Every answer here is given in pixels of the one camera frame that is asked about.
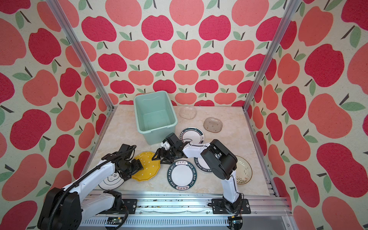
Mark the aluminium front rail frame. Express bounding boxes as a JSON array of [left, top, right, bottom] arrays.
[[57, 188, 297, 230]]

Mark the cream plate with grass motif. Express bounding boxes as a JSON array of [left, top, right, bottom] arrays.
[[236, 156, 253, 185]]

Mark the clear ribbed glass plate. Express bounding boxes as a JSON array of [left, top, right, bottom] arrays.
[[179, 107, 197, 120]]

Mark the black corrugated cable conduit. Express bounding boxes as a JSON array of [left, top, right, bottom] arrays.
[[45, 145, 137, 230]]

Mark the aluminium corner post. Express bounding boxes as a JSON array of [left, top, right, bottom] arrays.
[[243, 0, 302, 114], [46, 0, 114, 112]]

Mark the mint green plastic bin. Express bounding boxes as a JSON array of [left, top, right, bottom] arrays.
[[134, 91, 178, 145]]

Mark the left aluminium corner post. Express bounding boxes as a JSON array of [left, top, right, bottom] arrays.
[[46, 0, 114, 112]]

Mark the white plate with black emblem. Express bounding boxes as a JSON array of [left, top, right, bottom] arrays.
[[98, 173, 124, 190]]

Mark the green red rimmed white plate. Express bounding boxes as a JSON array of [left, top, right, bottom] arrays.
[[179, 127, 205, 144]]

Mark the dark green lettered rim plate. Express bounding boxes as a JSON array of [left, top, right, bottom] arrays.
[[167, 160, 197, 191]]

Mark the right aluminium corner post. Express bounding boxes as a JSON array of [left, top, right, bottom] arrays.
[[243, 0, 302, 114]]

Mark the yellow dotted plate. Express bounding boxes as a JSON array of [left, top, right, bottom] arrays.
[[132, 151, 161, 182]]

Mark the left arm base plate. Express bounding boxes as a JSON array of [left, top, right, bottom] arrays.
[[99, 198, 138, 215]]

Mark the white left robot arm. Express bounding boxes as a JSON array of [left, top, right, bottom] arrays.
[[37, 144, 143, 230]]

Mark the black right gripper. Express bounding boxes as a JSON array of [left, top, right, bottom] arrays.
[[148, 147, 174, 165]]

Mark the smoky glass dotted plate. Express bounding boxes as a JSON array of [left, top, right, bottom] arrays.
[[203, 117, 223, 133]]

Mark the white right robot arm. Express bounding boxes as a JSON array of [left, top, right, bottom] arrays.
[[152, 133, 243, 215]]

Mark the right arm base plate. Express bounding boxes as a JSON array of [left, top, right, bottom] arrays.
[[208, 197, 252, 215]]

